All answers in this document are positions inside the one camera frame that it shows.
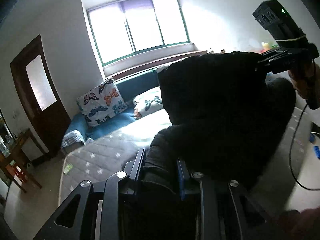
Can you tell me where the grey quilted star mattress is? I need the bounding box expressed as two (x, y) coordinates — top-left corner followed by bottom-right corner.
(58, 108), (311, 216)

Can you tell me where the flat butterfly print pillow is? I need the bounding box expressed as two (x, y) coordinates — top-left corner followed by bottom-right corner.
(133, 86), (163, 120)

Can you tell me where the black cable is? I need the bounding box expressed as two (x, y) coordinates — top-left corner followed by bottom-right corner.
(289, 103), (320, 191)

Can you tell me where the person's right hand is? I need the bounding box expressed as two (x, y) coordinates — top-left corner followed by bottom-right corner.
(288, 62), (319, 100)

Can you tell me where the blue padded bed surround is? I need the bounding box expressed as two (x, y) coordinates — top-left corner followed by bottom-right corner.
(61, 69), (158, 155)

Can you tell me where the green mattress label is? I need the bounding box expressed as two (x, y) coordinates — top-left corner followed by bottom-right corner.
(63, 164), (73, 176)

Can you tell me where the upright butterfly print pillow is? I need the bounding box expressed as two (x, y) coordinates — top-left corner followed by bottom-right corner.
(76, 77), (127, 127)

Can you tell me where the pink sleeve right forearm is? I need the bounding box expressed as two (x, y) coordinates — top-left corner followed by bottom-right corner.
(278, 207), (319, 239)

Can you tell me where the black puffer down jacket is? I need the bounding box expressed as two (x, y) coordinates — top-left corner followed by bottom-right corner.
(120, 51), (297, 240)

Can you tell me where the grey patterned folded blanket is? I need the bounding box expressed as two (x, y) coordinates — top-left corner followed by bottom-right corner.
(61, 129), (85, 148)

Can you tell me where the wooden side table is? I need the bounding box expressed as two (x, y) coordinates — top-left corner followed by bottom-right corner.
(1, 128), (46, 193)

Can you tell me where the dark wooden door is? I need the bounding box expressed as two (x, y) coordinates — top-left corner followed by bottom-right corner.
(10, 35), (71, 153)

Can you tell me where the green-framed window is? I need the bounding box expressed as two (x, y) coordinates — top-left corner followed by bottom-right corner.
(87, 0), (190, 66)

